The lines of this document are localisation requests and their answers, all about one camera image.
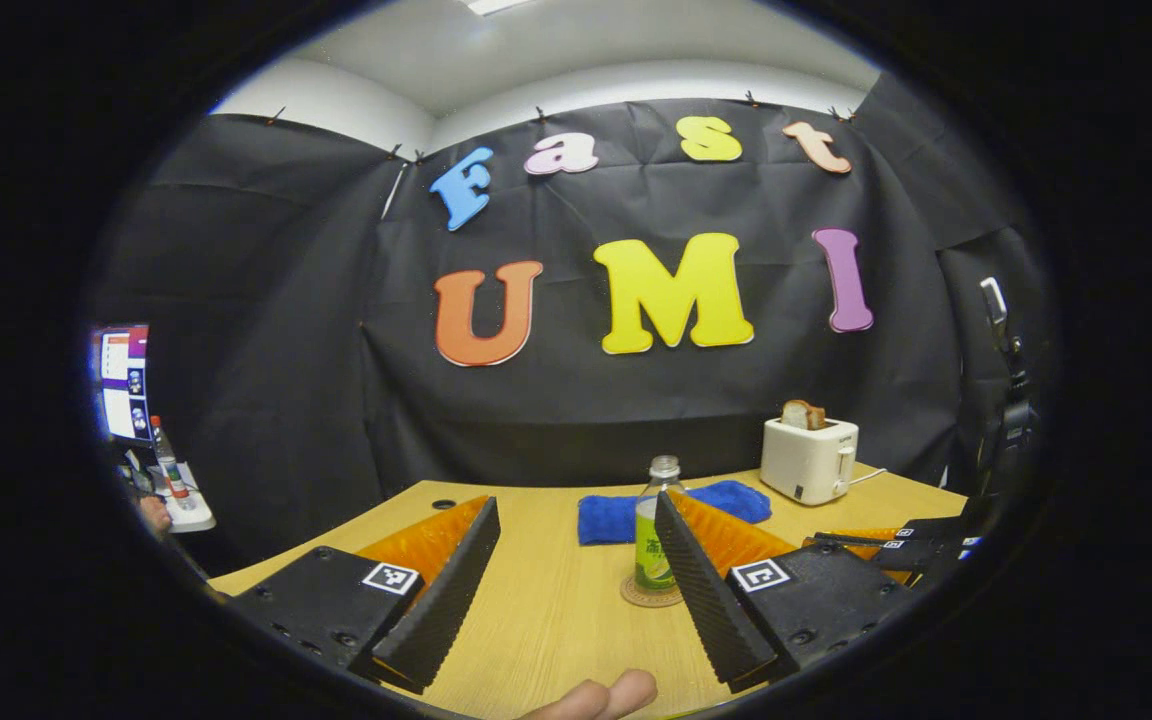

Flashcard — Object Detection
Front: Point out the white side table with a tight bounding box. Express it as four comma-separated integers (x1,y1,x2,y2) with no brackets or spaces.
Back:
121,462,217,533

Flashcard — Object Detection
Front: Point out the white toaster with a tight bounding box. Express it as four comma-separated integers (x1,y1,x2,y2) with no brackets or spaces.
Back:
760,416,860,506

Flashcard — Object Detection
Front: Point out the computer monitor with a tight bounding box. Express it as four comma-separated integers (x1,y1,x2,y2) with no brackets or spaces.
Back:
91,324,152,443

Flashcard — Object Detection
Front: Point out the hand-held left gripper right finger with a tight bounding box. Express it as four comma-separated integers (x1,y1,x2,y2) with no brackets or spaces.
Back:
654,490,922,693

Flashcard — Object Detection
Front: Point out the blue towel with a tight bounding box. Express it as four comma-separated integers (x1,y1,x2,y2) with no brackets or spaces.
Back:
577,480,773,546

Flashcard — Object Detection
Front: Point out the green label water bottle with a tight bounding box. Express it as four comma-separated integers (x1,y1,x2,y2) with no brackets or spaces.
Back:
633,455,685,593

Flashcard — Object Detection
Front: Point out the round wooden coaster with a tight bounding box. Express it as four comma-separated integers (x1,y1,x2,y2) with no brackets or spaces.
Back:
620,574,687,609

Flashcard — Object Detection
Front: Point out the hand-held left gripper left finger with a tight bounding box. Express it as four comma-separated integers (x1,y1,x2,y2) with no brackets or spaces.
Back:
226,494,502,696

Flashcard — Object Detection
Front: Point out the red cap plastic bottle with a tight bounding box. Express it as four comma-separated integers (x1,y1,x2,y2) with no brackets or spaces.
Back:
149,415,187,501

